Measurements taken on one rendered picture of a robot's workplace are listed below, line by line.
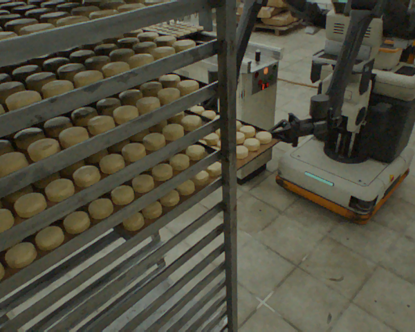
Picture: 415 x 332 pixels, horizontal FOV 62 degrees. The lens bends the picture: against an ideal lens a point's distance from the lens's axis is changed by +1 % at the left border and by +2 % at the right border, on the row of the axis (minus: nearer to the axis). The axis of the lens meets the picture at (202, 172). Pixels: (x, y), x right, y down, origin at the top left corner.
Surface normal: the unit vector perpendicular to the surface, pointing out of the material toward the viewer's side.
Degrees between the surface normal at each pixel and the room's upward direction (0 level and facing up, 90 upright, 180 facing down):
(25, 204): 0
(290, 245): 0
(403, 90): 90
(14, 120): 90
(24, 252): 0
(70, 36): 90
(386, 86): 90
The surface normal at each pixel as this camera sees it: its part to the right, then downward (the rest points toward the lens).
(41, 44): 0.70, 0.39
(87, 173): -0.06, -0.80
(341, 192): -0.71, 0.46
